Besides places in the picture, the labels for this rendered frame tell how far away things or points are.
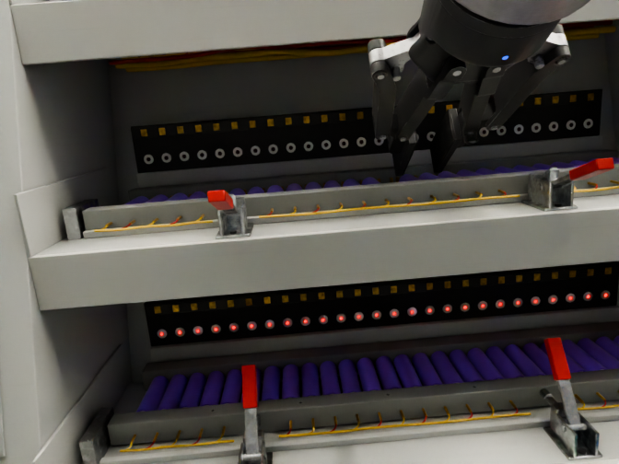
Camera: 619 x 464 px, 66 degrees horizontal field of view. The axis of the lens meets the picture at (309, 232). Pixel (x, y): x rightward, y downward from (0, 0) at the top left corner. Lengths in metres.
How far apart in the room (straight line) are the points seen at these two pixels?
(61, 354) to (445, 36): 0.39
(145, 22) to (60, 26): 0.07
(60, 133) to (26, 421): 0.25
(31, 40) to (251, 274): 0.26
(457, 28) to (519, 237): 0.19
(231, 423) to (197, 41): 0.34
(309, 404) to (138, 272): 0.20
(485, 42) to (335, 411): 0.33
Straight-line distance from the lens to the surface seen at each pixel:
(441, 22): 0.30
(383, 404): 0.48
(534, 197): 0.46
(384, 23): 0.43
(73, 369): 0.50
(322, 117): 0.56
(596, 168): 0.39
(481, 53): 0.30
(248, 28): 0.43
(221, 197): 0.33
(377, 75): 0.33
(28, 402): 0.45
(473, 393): 0.49
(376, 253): 0.39
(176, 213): 0.44
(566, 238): 0.44
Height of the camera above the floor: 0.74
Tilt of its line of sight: 1 degrees up
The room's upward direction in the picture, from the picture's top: 5 degrees counter-clockwise
